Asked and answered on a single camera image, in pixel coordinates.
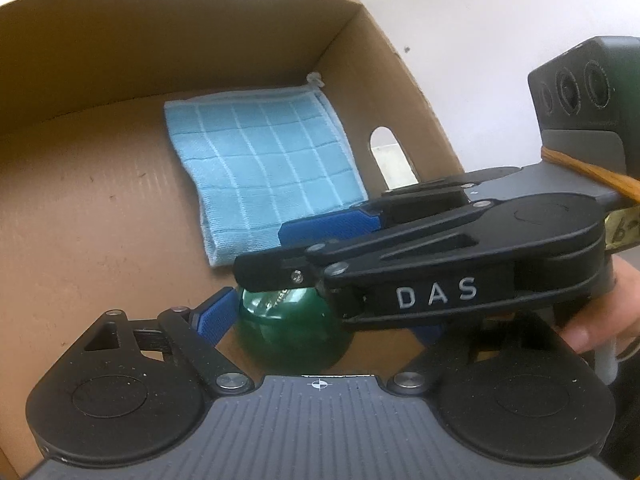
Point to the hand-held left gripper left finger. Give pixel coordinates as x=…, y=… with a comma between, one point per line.
x=217, y=315

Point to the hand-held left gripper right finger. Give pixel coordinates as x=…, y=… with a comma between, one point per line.
x=427, y=335

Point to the person's right hand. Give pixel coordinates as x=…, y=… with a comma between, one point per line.
x=590, y=335

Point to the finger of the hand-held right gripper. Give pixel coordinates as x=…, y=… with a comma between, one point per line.
x=400, y=250
x=325, y=227

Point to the orange rubber band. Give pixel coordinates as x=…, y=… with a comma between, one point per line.
x=600, y=174

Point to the brown cardboard box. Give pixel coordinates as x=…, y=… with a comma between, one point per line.
x=100, y=200

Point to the light blue checked cloth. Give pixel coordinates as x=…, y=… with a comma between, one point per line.
x=260, y=160

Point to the green glass ashtray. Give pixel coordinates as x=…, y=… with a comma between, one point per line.
x=290, y=330

